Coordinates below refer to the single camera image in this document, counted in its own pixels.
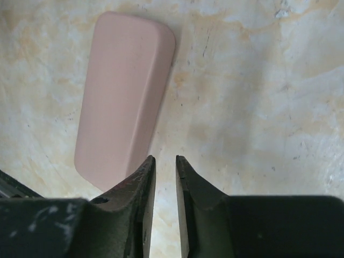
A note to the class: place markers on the pink glasses case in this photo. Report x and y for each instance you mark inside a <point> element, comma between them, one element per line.
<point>128,69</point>

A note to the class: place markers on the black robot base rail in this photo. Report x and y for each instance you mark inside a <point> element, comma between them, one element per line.
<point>11,188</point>

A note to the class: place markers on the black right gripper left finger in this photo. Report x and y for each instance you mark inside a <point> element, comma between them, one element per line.
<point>117,223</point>

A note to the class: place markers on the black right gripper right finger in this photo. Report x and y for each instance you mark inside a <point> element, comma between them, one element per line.
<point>214,224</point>

